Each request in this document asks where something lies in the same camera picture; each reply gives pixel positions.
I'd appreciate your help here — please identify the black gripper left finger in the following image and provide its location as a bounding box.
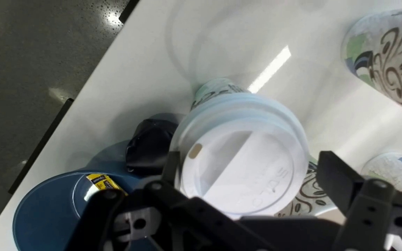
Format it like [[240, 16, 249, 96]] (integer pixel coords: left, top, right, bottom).
[[65, 151, 275, 251]]

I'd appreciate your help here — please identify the lidded patterned paper cup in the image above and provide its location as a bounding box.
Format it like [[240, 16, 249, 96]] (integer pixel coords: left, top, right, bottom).
[[168, 76, 339, 220]]

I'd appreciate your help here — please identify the patterned paper cup back right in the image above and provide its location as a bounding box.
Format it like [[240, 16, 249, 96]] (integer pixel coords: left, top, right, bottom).
[[361, 151, 402, 190]]

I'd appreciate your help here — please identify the small black round object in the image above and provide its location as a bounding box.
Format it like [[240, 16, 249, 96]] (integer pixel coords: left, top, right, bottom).
[[125, 118, 177, 175]]

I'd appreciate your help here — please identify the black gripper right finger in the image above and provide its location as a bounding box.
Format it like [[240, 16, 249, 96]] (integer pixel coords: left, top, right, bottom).
[[316, 150, 402, 251]]

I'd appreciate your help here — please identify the patterned paper cup front left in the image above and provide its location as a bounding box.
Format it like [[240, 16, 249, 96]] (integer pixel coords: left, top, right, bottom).
[[342, 9, 402, 107]]

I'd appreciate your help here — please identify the yellow tag in bowl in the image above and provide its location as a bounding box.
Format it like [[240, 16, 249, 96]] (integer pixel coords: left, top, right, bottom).
[[85, 172, 120, 192]]

